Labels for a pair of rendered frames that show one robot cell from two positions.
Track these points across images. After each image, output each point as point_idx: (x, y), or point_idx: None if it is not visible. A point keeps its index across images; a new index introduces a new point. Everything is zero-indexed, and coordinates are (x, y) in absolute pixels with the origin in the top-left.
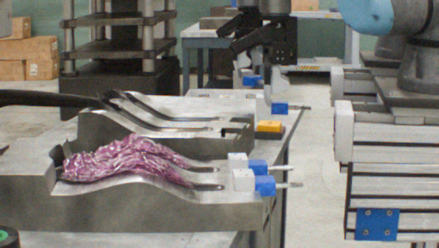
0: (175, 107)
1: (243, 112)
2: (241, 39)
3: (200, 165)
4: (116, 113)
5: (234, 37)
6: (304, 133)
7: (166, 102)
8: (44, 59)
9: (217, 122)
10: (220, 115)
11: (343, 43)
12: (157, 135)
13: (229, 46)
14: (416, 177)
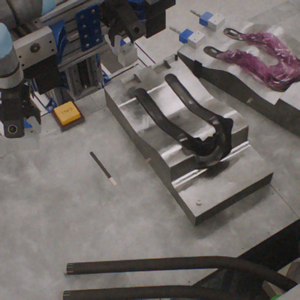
0: (23, 264)
1: (0, 190)
2: (139, 21)
3: (207, 58)
4: (218, 113)
5: (34, 108)
6: None
7: (6, 296)
8: None
9: (147, 86)
10: (129, 97)
11: None
12: (203, 92)
13: (145, 31)
14: None
